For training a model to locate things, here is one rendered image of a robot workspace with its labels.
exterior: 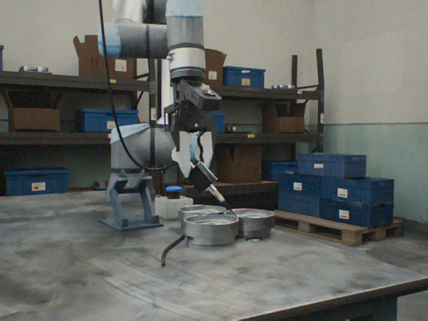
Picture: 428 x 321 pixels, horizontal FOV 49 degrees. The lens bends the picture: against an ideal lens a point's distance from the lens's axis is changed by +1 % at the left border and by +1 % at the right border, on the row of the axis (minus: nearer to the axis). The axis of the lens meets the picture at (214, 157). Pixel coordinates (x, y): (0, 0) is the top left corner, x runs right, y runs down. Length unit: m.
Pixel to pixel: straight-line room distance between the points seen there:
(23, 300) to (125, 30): 0.63
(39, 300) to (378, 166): 5.11
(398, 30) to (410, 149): 1.27
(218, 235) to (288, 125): 4.68
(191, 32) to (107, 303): 0.57
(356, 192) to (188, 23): 3.76
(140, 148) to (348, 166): 3.51
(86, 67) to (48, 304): 3.97
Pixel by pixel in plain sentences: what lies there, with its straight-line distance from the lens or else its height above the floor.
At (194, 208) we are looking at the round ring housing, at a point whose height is 0.83.
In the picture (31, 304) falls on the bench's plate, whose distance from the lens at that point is 0.63.
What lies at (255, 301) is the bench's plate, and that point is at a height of 0.80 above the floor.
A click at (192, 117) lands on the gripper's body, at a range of 0.93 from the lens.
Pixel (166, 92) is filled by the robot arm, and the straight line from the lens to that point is 1.42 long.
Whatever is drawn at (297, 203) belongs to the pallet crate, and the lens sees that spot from 5.11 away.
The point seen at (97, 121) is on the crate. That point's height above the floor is 1.11.
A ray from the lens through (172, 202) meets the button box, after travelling 1.12.
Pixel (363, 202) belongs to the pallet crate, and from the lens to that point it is 4.55.
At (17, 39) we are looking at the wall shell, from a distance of 4.95.
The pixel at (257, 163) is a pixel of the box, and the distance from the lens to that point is 5.27.
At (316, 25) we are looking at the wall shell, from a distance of 6.48.
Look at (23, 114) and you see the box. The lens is 4.33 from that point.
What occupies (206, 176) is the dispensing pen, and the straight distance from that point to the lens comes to 0.91.
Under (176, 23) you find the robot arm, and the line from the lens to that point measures 0.97.
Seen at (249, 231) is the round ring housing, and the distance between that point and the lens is 0.93.
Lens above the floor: 1.01
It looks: 3 degrees down
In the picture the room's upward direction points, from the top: straight up
